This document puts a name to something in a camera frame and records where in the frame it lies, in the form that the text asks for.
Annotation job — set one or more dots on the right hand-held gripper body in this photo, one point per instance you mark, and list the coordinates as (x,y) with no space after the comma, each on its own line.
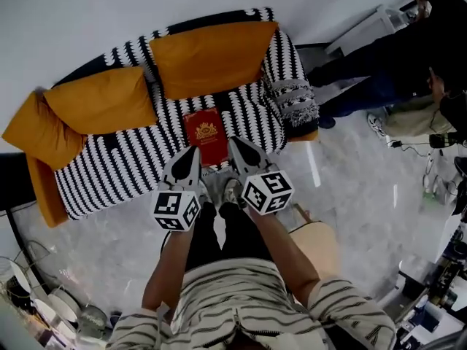
(266,191)

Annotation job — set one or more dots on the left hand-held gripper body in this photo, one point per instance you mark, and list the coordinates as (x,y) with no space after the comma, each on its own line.
(175,202)

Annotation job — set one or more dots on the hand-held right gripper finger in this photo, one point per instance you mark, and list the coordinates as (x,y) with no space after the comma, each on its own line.
(233,159)

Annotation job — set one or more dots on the red book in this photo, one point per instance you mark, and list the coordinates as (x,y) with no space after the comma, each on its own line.
(206,137)

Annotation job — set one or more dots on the black white patterned sofa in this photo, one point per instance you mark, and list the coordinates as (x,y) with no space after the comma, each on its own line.
(120,166)

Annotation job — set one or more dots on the person's left forearm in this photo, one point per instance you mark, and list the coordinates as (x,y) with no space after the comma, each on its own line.
(171,268)

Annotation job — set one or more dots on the person's right forearm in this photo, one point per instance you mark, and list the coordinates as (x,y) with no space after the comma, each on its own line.
(288,261)

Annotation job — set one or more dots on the person's left shoe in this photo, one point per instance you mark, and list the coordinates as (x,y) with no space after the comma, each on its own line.
(205,191)

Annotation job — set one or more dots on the person's shoe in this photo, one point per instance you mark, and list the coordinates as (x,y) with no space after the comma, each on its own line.
(205,191)
(230,191)

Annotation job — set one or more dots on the person's right shoe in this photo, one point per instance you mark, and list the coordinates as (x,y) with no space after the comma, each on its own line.
(230,191)

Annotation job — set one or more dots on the person's black trousers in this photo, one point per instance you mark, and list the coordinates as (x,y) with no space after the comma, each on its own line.
(241,235)

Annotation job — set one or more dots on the grey fringed throw blanket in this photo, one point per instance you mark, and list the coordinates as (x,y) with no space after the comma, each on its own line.
(295,100)

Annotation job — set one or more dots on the large orange cushion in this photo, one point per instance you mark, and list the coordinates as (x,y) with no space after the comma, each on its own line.
(211,58)

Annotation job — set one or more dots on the medium orange cushion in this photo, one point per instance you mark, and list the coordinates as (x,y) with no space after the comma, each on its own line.
(102,100)

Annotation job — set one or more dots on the person's striped jacket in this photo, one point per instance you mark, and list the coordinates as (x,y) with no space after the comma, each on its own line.
(251,312)

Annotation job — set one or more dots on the grey round bowl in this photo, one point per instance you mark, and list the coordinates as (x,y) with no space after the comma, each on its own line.
(93,319)

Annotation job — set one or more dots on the small orange cushion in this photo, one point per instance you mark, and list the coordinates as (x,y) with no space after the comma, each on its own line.
(40,133)

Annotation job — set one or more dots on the white cabinet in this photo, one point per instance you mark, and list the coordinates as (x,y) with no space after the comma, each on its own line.
(365,31)

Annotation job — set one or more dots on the black equipment rack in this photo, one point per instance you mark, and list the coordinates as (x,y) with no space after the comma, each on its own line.
(438,286)

